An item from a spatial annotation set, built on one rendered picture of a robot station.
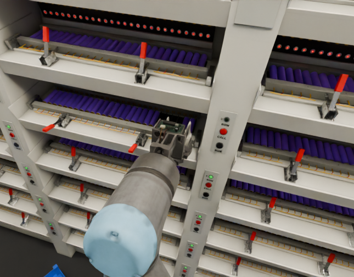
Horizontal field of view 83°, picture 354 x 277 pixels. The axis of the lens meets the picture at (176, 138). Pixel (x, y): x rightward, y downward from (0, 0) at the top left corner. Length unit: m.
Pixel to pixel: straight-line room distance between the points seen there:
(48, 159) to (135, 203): 0.68
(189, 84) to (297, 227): 0.57
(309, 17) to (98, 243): 0.48
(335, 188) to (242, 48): 0.45
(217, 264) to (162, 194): 0.78
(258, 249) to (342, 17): 0.76
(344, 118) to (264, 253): 0.57
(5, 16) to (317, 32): 0.77
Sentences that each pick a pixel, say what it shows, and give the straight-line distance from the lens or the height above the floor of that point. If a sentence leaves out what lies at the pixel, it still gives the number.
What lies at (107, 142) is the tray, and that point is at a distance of 0.65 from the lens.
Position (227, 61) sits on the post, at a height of 1.21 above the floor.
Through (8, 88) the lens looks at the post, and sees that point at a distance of 0.81.
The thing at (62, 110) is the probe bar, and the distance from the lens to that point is 0.76.
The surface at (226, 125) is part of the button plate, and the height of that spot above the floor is 1.07.
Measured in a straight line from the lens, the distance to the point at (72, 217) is 1.18.
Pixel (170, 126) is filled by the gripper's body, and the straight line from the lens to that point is 0.43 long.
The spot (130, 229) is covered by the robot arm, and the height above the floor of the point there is 1.08.
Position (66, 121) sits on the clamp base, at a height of 0.95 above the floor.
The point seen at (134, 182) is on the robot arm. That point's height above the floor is 1.08.
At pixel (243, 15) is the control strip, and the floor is 1.29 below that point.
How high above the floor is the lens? 1.30
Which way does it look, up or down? 34 degrees down
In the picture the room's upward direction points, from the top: 7 degrees clockwise
